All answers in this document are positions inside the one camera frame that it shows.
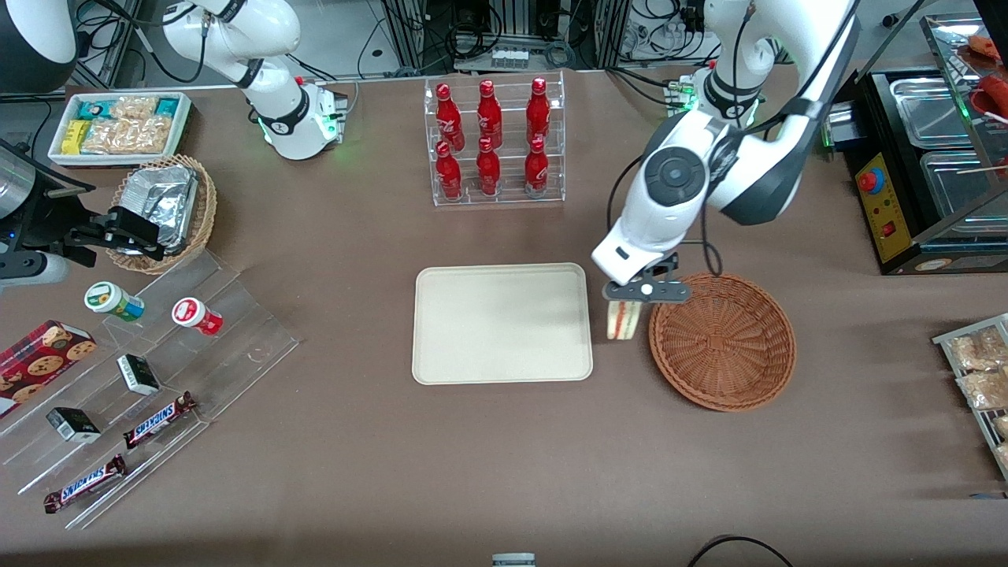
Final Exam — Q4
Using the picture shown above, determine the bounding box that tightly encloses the red lidded snack jar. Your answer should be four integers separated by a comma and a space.
172, 297, 224, 337

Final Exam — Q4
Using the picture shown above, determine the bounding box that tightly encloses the stainless steel food pan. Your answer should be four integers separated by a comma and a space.
920, 150, 1008, 226
890, 76, 982, 150

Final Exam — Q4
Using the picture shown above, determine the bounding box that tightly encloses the black curved table cable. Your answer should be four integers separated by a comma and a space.
686, 535, 795, 567

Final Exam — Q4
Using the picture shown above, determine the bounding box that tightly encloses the clear acrylic stepped display stand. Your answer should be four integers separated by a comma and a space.
0, 331, 212, 530
83, 248, 301, 451

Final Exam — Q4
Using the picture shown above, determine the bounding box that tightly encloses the black food warmer cabinet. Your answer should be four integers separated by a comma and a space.
846, 13, 1008, 276

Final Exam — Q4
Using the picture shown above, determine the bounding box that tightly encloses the grey wire rack tray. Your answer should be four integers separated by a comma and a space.
932, 313, 1008, 482

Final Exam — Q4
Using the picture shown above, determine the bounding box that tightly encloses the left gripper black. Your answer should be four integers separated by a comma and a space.
602, 251, 693, 305

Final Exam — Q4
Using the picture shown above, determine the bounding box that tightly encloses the large black carton box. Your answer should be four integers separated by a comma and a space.
46, 406, 102, 443

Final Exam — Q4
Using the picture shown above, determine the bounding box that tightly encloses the small black carton box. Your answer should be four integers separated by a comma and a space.
117, 354, 161, 396

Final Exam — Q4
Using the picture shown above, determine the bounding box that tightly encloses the red chocolate chip cookie box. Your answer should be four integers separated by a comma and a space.
0, 320, 98, 420

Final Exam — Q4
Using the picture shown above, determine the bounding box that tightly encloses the Snickers chocolate bar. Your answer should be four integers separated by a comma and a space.
123, 391, 198, 450
43, 454, 128, 514

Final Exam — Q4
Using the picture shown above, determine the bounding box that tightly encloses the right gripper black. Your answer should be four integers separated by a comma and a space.
14, 191, 167, 261

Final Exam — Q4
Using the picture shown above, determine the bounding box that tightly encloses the triangle cut white bread sandwich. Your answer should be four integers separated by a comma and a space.
606, 302, 641, 342

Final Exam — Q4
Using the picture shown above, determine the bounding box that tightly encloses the clear acrylic bottle rack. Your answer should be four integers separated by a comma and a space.
424, 70, 567, 208

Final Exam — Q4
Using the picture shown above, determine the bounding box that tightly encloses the silver foil wrapped pack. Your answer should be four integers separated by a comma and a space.
150, 193, 198, 246
120, 164, 198, 207

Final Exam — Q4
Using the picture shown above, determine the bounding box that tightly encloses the light wicker basket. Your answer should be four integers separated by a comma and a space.
106, 154, 218, 276

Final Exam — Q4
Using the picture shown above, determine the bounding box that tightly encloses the brown wicker basket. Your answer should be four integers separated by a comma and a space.
649, 272, 797, 413

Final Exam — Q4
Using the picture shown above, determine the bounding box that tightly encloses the white rectangular snack bin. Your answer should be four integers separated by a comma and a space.
48, 91, 193, 169

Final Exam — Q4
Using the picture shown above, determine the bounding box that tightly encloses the white power strip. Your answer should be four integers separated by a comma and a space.
471, 46, 546, 71

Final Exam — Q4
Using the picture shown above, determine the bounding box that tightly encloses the aluminium frame post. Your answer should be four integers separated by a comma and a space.
75, 0, 144, 89
591, 0, 632, 71
382, 0, 431, 71

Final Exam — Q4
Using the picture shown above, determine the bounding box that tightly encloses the cream rectangular plastic tray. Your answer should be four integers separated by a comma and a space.
413, 263, 594, 386

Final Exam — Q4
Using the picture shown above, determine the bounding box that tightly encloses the clear bag of crackers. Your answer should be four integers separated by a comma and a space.
126, 115, 179, 154
110, 95, 159, 121
83, 118, 133, 155

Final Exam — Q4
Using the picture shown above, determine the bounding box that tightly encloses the green sunflower snack jar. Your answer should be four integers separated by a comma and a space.
84, 281, 146, 323

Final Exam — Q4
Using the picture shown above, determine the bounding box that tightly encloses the red drink bottle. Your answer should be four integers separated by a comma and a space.
435, 83, 464, 150
476, 137, 502, 197
476, 80, 503, 147
526, 76, 551, 144
524, 135, 550, 195
436, 141, 464, 200

